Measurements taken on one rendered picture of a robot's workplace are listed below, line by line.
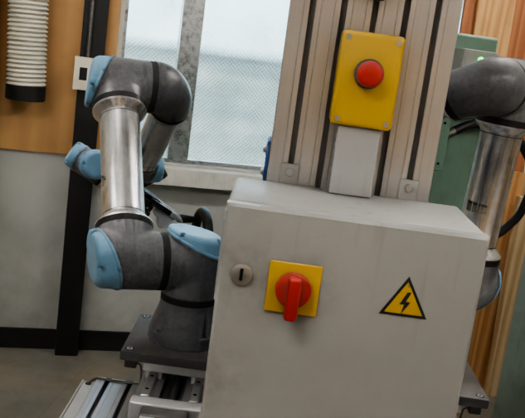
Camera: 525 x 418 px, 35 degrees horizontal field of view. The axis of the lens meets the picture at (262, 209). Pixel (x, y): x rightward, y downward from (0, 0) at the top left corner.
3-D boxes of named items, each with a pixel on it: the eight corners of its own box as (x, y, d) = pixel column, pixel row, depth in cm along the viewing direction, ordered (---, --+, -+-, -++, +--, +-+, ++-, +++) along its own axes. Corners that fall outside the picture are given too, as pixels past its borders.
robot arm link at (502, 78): (512, 105, 149) (297, 169, 179) (533, 106, 158) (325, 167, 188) (497, 43, 150) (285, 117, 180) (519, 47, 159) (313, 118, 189)
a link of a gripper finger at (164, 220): (172, 235, 235) (146, 217, 232) (184, 218, 235) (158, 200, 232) (173, 238, 232) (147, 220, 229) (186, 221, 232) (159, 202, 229)
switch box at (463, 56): (444, 105, 229) (454, 47, 226) (477, 109, 231) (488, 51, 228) (454, 108, 223) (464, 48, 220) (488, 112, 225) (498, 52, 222)
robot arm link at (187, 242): (226, 302, 165) (234, 236, 162) (159, 301, 160) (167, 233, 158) (211, 283, 176) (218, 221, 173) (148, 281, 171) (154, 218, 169)
